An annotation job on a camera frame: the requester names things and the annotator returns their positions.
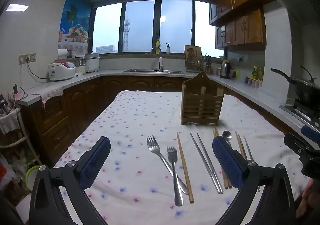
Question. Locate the white pink rice cooker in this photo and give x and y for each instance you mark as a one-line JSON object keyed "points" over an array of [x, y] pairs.
{"points": [[61, 71]]}

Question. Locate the white lace cloth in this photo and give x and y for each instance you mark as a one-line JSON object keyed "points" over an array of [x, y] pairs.
{"points": [[51, 92]]}

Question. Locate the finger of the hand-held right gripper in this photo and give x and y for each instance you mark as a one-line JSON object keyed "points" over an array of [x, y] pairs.
{"points": [[297, 143], [311, 134]]}

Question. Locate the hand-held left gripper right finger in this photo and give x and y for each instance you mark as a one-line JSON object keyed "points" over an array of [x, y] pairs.
{"points": [[226, 162]]}

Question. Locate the large metal fork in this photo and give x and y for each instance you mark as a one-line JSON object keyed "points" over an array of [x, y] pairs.
{"points": [[153, 146]]}

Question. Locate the green cup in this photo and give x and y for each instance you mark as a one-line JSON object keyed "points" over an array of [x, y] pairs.
{"points": [[238, 73]]}

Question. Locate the steel electric kettle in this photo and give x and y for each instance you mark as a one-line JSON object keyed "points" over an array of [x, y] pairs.
{"points": [[225, 71]]}

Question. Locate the ceiling light panel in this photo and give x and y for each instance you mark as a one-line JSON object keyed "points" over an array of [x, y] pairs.
{"points": [[17, 7]]}

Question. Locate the steel lid electric cooker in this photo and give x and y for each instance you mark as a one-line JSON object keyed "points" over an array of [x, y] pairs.
{"points": [[92, 63]]}

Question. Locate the metal spoon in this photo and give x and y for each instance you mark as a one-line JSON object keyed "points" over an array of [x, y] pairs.
{"points": [[226, 135]]}

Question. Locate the tropical fruit wall poster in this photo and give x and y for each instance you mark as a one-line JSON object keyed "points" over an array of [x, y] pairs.
{"points": [[75, 14]]}

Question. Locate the triple wall socket panel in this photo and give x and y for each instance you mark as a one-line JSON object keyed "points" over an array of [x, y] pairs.
{"points": [[27, 58]]}

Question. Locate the kitchen faucet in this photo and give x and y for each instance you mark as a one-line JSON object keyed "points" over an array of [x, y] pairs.
{"points": [[160, 63]]}

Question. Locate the knife and utensil rack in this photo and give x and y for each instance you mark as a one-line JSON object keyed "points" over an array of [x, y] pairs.
{"points": [[207, 64]]}

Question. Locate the small metal fork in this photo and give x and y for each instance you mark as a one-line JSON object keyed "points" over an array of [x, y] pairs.
{"points": [[172, 154]]}

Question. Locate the dark glass jug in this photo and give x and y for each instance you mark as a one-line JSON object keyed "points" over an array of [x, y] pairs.
{"points": [[72, 54]]}

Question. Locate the yellow green oil bottle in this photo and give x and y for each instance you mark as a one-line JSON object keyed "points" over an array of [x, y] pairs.
{"points": [[254, 73]]}

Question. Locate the white metal storage rack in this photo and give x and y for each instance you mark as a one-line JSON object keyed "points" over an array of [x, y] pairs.
{"points": [[23, 137]]}

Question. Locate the small wooden wall cabinets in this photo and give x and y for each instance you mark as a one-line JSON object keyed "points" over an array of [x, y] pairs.
{"points": [[245, 29]]}

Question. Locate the white hanging towel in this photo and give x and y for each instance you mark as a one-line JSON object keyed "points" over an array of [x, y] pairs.
{"points": [[8, 122]]}

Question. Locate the white canister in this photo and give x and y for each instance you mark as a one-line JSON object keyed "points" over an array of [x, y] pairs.
{"points": [[62, 54]]}

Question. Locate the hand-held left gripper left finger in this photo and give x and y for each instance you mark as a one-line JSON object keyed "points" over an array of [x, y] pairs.
{"points": [[96, 162]]}

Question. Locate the black wok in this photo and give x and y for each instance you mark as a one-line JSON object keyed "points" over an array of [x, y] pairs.
{"points": [[306, 92]]}

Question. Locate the white wall outlet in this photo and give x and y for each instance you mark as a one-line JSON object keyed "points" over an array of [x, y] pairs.
{"points": [[240, 59]]}

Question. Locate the green rimmed bowl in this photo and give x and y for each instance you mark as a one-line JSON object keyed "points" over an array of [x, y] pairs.
{"points": [[31, 172]]}

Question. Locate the person's right hand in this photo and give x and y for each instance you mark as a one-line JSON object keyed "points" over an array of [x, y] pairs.
{"points": [[308, 197]]}

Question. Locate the white floral tablecloth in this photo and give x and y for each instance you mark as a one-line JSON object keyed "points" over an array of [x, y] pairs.
{"points": [[130, 119]]}

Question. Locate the large kitchen window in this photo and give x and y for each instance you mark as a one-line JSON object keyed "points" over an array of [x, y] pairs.
{"points": [[140, 27]]}

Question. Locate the gas stove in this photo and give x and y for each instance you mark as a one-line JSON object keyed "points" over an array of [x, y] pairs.
{"points": [[300, 111]]}

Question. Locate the wooden base kitchen cabinets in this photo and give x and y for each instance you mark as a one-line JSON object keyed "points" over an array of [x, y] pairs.
{"points": [[82, 99]]}

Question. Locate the yellow dish soap bottle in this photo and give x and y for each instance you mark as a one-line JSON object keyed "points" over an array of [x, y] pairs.
{"points": [[158, 48]]}

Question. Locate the steel kitchen sink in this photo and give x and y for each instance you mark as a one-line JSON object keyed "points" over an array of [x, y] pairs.
{"points": [[152, 71]]}

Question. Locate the wooden utensil holder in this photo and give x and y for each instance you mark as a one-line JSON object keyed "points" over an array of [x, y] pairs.
{"points": [[200, 112]]}

